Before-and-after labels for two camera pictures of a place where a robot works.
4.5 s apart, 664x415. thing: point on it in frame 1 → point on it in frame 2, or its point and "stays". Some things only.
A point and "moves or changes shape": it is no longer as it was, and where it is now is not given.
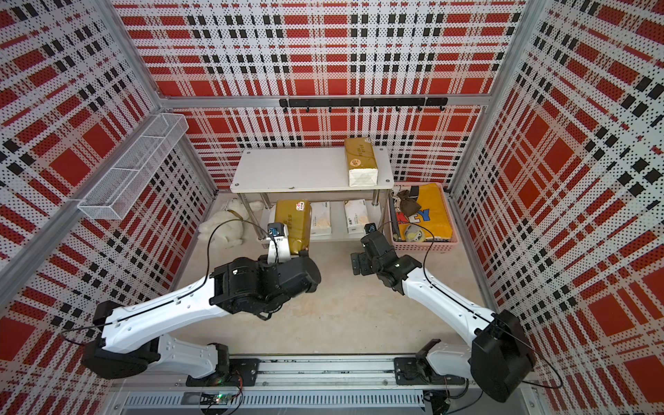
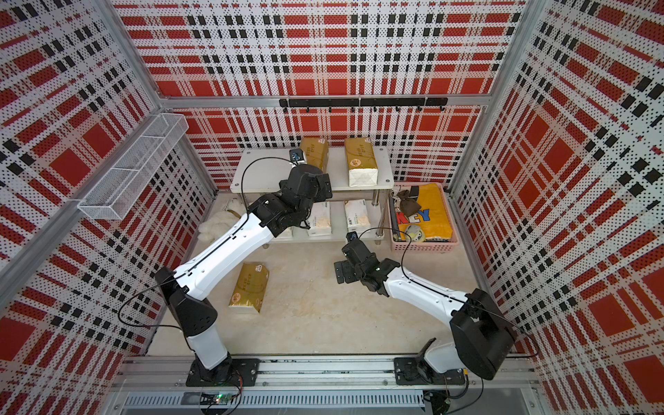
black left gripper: (264, 264) → (324, 191)
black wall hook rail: (357, 102) stays
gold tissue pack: (296, 214) moves or changes shape
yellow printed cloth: (433, 215) stays
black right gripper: (363, 258) → (347, 276)
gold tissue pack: (361, 162) stays
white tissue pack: (356, 215) stays
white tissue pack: (320, 222) stays
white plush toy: (229, 228) stays
